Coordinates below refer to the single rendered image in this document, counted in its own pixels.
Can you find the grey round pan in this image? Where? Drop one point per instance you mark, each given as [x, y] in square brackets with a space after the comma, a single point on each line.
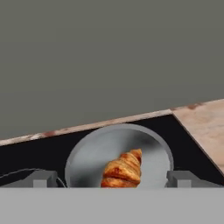
[96, 151]

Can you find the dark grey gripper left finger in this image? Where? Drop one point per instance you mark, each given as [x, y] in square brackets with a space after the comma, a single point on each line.
[40, 178]

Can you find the black hob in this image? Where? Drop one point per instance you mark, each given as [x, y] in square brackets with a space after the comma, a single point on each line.
[35, 151]

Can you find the golden brown croissant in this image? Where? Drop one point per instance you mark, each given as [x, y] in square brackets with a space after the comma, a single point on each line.
[124, 170]

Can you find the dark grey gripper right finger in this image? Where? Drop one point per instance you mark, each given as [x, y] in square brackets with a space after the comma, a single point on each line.
[182, 178]

